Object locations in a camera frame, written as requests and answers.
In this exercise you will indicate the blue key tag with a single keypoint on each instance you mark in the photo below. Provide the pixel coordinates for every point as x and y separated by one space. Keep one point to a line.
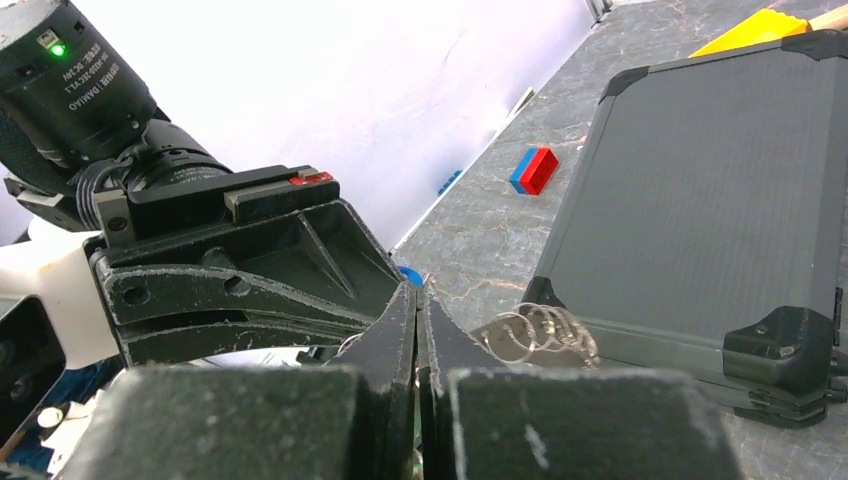
411 275

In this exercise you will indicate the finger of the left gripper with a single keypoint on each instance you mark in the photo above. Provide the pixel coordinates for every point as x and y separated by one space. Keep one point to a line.
317 263
183 344

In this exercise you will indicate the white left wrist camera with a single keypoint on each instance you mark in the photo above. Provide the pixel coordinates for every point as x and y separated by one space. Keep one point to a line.
40 311

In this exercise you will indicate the red blue brick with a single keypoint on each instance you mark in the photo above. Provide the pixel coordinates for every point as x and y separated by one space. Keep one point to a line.
534 170

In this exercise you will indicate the dark grey hard case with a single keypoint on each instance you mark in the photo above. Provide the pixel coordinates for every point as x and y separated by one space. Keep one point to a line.
702 228

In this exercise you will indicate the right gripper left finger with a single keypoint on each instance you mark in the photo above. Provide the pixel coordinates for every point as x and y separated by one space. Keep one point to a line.
349 419

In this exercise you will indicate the metal disc keyring with rings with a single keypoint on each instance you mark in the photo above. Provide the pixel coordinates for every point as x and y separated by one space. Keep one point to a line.
527 336

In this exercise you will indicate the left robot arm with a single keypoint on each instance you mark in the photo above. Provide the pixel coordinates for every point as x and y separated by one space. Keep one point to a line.
77 120

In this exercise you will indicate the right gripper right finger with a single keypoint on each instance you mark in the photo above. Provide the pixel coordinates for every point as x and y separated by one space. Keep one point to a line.
499 423

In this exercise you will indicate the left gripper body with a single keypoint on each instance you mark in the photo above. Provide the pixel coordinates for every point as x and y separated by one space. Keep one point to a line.
128 218

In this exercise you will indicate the blue block at left wall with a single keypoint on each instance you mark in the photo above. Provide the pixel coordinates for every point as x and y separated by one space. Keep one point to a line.
447 184

